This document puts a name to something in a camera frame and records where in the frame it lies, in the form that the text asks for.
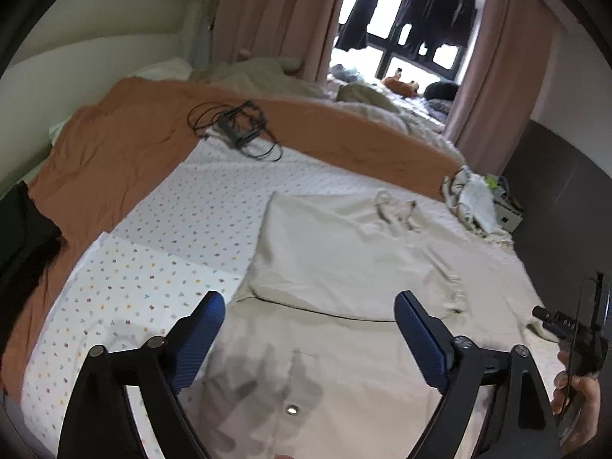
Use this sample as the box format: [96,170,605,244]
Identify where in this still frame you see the white floral bed sheet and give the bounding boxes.
[21,143,541,459]

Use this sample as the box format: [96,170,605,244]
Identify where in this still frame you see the black cushion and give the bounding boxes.
[425,81,462,103]

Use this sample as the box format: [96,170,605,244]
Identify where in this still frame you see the hanging dark clothes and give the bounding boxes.
[335,0,480,58]

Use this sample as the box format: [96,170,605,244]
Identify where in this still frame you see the pink curtain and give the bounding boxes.
[210,0,355,83]
[444,0,566,176]

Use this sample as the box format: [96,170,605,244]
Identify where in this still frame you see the orange blanket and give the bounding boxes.
[0,78,467,395]

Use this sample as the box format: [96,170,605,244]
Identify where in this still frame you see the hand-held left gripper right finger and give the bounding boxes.
[393,290,561,459]

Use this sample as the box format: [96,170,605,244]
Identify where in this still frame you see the white pillow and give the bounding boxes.
[128,57,193,83]

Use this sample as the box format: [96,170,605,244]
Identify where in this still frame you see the person's right hand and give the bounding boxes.
[552,351,604,455]

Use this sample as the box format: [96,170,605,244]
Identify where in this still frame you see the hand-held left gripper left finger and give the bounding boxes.
[57,291,226,459]

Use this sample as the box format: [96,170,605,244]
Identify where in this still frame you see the orange plush toy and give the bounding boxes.
[381,70,422,97]

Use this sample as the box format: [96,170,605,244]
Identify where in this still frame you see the olive beige blanket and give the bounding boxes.
[335,82,408,116]

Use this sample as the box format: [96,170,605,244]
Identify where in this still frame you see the beige duvet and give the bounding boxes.
[191,57,332,100]

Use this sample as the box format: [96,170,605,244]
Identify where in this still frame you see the light crumpled bedding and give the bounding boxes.
[330,63,461,150]

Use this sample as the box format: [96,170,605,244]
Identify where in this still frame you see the black cable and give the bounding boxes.
[187,100,284,161]

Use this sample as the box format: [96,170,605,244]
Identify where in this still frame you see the patterned white cloth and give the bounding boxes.
[441,165,515,243]

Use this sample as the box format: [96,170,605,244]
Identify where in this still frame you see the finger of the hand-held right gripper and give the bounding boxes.
[532,306,581,343]

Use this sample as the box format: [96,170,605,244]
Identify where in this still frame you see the black strapped device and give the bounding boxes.
[213,104,267,148]

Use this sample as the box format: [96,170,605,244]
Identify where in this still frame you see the large beige garment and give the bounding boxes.
[198,190,567,459]

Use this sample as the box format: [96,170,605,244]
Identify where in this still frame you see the white box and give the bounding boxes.
[492,195,525,233]

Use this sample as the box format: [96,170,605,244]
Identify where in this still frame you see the black cloth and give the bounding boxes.
[0,183,64,299]

